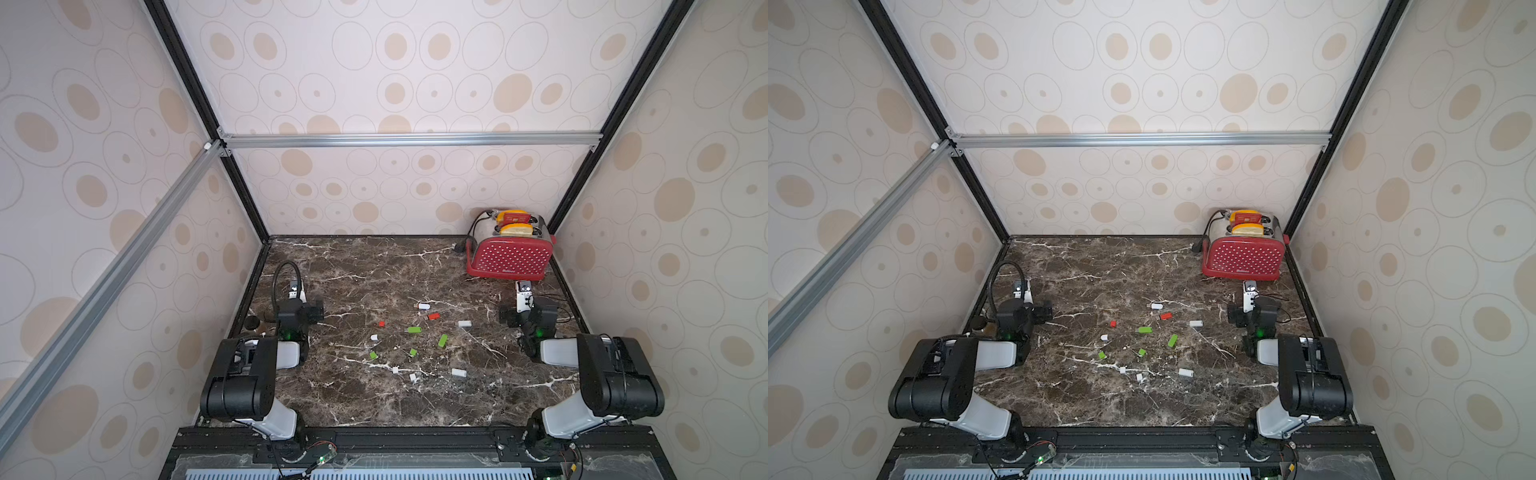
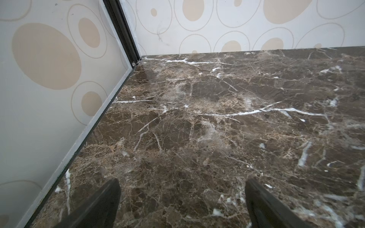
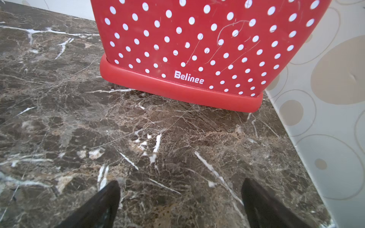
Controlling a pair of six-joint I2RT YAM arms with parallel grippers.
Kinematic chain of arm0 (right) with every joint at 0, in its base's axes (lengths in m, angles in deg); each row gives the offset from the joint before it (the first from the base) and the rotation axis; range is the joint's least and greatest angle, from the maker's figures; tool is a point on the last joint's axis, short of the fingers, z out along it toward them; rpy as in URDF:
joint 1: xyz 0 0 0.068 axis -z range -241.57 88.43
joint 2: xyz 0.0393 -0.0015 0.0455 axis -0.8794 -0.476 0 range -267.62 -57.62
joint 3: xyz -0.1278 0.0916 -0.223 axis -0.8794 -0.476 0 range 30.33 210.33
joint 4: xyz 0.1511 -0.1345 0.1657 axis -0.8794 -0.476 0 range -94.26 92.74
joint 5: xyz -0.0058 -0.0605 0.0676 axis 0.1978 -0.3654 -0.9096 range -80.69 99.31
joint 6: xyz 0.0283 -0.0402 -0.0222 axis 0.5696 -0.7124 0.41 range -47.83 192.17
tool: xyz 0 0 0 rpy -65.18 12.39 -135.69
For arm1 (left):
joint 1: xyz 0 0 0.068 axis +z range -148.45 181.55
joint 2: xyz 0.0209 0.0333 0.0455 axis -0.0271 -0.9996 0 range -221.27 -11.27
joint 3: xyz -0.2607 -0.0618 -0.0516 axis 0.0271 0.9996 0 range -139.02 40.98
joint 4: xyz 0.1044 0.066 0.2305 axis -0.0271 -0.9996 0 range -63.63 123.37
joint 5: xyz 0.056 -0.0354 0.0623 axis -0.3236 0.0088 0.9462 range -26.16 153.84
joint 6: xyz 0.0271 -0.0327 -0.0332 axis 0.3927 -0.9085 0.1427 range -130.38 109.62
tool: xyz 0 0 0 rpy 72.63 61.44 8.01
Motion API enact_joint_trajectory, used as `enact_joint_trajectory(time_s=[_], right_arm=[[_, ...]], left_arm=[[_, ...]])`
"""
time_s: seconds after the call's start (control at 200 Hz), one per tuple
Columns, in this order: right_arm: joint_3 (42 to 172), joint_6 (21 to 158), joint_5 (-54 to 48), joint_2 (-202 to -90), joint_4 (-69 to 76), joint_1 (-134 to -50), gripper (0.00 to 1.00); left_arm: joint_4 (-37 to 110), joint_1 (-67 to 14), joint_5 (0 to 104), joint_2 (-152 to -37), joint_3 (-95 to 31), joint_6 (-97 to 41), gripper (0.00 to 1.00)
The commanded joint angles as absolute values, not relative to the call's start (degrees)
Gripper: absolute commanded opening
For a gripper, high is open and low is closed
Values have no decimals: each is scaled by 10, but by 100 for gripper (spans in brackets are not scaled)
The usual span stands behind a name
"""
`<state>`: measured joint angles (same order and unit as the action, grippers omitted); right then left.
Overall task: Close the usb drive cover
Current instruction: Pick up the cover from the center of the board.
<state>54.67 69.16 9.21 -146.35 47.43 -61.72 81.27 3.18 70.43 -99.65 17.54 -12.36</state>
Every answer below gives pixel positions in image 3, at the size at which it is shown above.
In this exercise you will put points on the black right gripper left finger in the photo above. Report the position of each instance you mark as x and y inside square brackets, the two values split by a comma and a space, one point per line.
[98, 212]

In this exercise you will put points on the red polka dot toaster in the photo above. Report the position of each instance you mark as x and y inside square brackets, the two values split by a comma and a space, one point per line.
[220, 54]

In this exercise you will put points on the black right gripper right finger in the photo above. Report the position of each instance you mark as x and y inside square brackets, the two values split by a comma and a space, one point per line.
[263, 210]

